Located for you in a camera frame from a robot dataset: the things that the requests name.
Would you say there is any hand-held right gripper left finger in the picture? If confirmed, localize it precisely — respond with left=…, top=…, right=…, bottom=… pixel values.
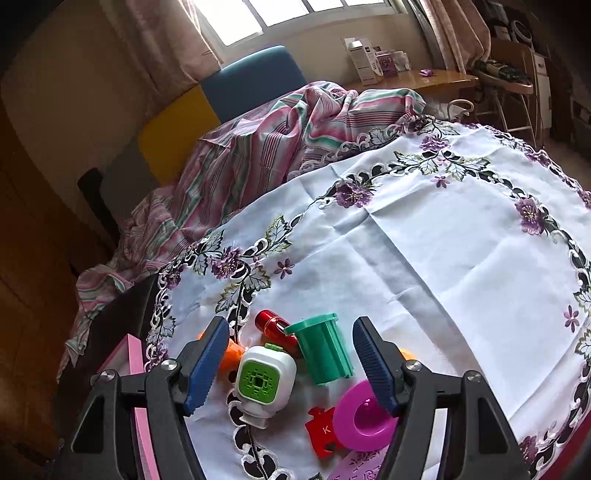
left=58, top=316, right=232, bottom=480

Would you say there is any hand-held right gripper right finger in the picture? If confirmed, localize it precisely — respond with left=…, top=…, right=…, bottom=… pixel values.
left=352, top=316, right=532, bottom=480

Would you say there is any orange plastic toy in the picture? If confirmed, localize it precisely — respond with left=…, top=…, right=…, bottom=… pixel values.
left=196, top=330, right=246, bottom=373

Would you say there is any green plastic cup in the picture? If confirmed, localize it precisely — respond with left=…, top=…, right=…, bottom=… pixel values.
left=283, top=312, right=355, bottom=387

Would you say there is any white and green device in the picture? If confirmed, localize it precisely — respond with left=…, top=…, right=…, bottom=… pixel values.
left=226, top=343, right=297, bottom=430

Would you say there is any red metal tube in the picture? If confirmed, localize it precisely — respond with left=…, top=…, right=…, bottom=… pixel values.
left=255, top=310, right=302, bottom=359

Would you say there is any pink box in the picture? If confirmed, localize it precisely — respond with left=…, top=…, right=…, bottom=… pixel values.
left=102, top=335, right=160, bottom=480

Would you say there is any red puzzle piece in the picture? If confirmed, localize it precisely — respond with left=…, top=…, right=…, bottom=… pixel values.
left=305, top=406, right=345, bottom=459

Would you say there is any purple embossed sheet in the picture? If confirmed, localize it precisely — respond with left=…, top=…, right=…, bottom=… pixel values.
left=325, top=449, right=389, bottom=480

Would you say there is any white embroidered tablecloth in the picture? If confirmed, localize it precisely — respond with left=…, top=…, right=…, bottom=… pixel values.
left=145, top=115, right=591, bottom=480

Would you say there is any dark red cloth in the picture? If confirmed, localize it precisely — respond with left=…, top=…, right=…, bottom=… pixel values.
left=526, top=415, right=591, bottom=480

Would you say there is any striped pink blanket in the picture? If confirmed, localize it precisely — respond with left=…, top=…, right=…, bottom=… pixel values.
left=58, top=80, right=428, bottom=381

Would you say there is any yellow cushion panel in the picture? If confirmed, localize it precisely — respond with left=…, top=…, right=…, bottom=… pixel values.
left=139, top=85, right=222, bottom=185

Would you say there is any blue cushion panel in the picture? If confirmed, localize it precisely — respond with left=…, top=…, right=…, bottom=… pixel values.
left=201, top=45, right=308, bottom=125

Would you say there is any wooden desk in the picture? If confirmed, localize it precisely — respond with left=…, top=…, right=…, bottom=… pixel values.
left=344, top=69, right=479, bottom=100

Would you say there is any white folding chair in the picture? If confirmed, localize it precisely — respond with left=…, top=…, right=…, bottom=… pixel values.
left=471, top=46, right=542, bottom=145

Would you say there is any white carton box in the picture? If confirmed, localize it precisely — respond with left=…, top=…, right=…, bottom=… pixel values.
left=344, top=37, right=384, bottom=86

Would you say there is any dark patterned bag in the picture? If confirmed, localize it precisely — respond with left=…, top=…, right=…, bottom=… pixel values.
left=475, top=60, right=534, bottom=91

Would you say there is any floral curtain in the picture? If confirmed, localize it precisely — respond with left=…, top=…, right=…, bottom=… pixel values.
left=124, top=0, right=227, bottom=88
left=422, top=0, right=490, bottom=75

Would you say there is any window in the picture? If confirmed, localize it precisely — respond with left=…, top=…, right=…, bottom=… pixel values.
left=191, top=0, right=407, bottom=47

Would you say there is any magenta plastic ring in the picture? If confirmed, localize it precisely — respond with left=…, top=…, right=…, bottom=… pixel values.
left=332, top=381, right=400, bottom=452

